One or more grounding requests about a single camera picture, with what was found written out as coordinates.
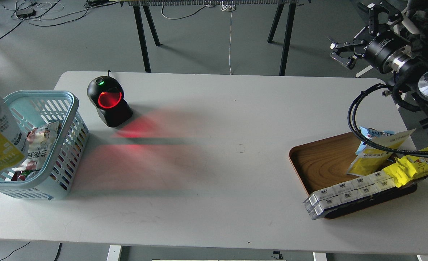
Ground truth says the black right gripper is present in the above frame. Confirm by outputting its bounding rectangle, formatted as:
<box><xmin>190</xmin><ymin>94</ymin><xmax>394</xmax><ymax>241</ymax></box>
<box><xmin>326</xmin><ymin>2</ymin><xmax>413</xmax><ymax>75</ymax></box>

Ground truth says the yellow white snack pouch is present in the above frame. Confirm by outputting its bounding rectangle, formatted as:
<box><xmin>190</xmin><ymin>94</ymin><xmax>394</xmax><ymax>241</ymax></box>
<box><xmin>0</xmin><ymin>96</ymin><xmax>29</xmax><ymax>171</ymax></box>

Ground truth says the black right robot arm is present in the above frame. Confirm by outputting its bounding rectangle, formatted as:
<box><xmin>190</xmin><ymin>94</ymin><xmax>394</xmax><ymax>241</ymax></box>
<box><xmin>330</xmin><ymin>0</ymin><xmax>428</xmax><ymax>157</ymax></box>

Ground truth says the yellow blue snack bag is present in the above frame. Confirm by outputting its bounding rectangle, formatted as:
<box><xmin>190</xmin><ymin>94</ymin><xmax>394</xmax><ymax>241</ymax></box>
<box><xmin>346</xmin><ymin>126</ymin><xmax>416</xmax><ymax>176</ymax></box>

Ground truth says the yellow cartoon snack bag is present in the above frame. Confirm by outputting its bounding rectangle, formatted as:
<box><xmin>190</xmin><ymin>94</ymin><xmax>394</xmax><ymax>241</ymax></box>
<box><xmin>382</xmin><ymin>155</ymin><xmax>428</xmax><ymax>188</ymax></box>

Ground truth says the white red snack pack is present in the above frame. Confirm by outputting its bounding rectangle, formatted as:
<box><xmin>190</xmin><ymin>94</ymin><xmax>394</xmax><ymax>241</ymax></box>
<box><xmin>11</xmin><ymin>121</ymin><xmax>62</xmax><ymax>182</ymax></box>

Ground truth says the light blue plastic basket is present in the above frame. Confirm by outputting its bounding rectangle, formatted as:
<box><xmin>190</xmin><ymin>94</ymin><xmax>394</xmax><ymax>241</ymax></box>
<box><xmin>0</xmin><ymin>90</ymin><xmax>89</xmax><ymax>200</ymax></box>

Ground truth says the black leg background table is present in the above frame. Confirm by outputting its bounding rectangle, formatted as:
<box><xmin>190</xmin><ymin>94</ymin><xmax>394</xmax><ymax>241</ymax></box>
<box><xmin>108</xmin><ymin>1</ymin><xmax>301</xmax><ymax>76</ymax></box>

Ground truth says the brown wooden tray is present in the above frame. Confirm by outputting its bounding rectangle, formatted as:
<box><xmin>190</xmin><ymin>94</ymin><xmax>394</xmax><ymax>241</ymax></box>
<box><xmin>289</xmin><ymin>133</ymin><xmax>417</xmax><ymax>219</ymax></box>

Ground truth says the black barcode scanner red window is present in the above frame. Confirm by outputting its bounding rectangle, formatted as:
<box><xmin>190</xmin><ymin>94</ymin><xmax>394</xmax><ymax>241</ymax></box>
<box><xmin>87</xmin><ymin>70</ymin><xmax>133</xmax><ymax>128</ymax></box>

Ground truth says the black power strip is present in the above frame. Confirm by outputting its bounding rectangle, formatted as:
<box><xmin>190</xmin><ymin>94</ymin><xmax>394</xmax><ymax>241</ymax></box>
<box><xmin>15</xmin><ymin>7</ymin><xmax>36</xmax><ymax>18</ymax></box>

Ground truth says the white hanging cable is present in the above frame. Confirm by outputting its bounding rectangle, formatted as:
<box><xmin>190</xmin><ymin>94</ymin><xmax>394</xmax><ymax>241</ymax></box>
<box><xmin>221</xmin><ymin>3</ymin><xmax>236</xmax><ymax>75</ymax></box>

